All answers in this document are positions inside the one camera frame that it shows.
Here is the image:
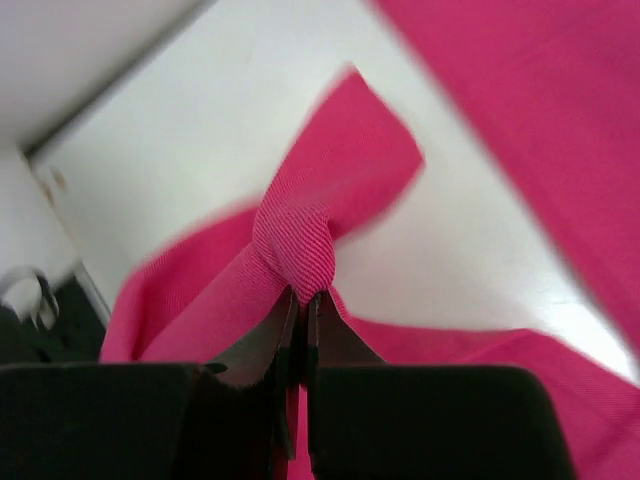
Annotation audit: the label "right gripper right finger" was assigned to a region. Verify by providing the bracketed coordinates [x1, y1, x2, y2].
[306, 292, 386, 465]

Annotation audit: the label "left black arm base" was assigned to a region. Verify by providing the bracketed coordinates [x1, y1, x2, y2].
[1, 266, 105, 365]

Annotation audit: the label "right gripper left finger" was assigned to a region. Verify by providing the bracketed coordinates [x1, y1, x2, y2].
[214, 287, 299, 460]

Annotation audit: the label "magenta pink trousers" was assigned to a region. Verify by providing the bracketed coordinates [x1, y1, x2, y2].
[101, 1, 639, 479]

